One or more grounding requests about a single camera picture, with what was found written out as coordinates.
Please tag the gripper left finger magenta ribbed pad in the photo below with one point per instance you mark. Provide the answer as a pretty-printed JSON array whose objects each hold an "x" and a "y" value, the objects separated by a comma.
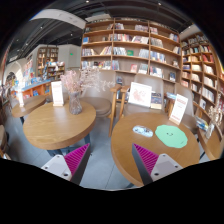
[{"x": 70, "y": 167}]

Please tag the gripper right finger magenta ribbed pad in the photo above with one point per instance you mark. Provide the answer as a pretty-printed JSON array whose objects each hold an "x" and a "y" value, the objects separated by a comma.
[{"x": 152, "y": 166}]

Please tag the green round mouse pad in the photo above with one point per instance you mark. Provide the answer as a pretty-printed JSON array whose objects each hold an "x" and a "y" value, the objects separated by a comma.
[{"x": 171, "y": 136}]

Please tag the round wooden table right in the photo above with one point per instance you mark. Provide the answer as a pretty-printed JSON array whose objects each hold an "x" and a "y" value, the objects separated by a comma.
[{"x": 123, "y": 137}]

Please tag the round wooden table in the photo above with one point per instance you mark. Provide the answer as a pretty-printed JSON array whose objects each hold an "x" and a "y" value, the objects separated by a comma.
[
  {"x": 123, "y": 137},
  {"x": 52, "y": 128}
]

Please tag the round wooden table left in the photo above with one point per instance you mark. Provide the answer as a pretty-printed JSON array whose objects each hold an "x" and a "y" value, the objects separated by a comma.
[{"x": 52, "y": 128}]

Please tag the glass vase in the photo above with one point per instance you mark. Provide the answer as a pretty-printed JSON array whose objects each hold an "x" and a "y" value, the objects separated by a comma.
[{"x": 75, "y": 106}]

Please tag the far right wooden table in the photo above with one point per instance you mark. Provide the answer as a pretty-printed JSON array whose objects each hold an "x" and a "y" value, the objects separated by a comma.
[{"x": 211, "y": 146}]

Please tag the dark book on chair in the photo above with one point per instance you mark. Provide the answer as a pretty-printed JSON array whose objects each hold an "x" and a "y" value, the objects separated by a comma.
[{"x": 156, "y": 101}]

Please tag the white sign stand right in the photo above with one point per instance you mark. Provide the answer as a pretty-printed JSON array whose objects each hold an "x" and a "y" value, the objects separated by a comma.
[{"x": 178, "y": 109}]

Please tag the white sign stand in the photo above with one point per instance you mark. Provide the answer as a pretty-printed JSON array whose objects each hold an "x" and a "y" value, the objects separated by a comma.
[
  {"x": 57, "y": 93},
  {"x": 178, "y": 109}
]

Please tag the wooden armchair right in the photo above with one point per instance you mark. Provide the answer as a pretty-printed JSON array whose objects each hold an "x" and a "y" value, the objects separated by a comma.
[{"x": 157, "y": 85}]

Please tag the wooden armchair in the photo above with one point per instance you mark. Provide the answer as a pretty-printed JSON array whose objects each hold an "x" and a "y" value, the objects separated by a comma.
[
  {"x": 103, "y": 96},
  {"x": 157, "y": 85}
]

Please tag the white picture book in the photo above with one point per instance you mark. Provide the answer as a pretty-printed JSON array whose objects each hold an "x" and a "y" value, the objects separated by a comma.
[{"x": 140, "y": 94}]

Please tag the white sign stand left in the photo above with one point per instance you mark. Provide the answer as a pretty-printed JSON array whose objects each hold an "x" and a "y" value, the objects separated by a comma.
[{"x": 57, "y": 93}]

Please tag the far left wooden table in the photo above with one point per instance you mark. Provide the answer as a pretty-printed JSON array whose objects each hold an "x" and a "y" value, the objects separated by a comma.
[{"x": 30, "y": 104}]

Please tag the orange display counter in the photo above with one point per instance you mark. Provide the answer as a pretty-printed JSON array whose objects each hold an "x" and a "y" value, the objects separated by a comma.
[{"x": 35, "y": 89}]

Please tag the wooden armchair left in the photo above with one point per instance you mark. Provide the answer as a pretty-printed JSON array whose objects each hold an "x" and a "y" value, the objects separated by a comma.
[{"x": 103, "y": 96}]

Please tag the dried pink flower bouquet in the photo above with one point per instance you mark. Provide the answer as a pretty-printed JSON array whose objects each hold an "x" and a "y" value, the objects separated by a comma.
[{"x": 85, "y": 78}]

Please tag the distant wooden bookshelf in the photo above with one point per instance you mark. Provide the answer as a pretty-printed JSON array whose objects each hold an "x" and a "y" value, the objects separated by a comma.
[{"x": 48, "y": 65}]

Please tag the right side wooden bookshelf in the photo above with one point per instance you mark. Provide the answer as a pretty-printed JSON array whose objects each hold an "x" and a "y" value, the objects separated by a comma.
[{"x": 201, "y": 73}]

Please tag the large wooden bookshelf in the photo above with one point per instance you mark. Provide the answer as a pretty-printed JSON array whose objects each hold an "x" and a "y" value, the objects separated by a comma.
[{"x": 129, "y": 46}]

